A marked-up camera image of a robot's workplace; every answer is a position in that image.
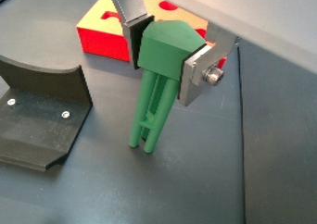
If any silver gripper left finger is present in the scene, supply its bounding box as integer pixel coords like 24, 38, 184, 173
111, 0, 155, 69

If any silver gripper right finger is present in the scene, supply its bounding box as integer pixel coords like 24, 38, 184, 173
178, 23, 240, 106

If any black curved stand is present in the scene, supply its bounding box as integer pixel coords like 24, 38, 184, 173
0, 56, 93, 170

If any green three prong peg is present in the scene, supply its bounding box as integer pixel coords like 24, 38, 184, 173
129, 20, 206, 154

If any red shape sorting board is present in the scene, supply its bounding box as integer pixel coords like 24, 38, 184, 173
77, 0, 208, 62

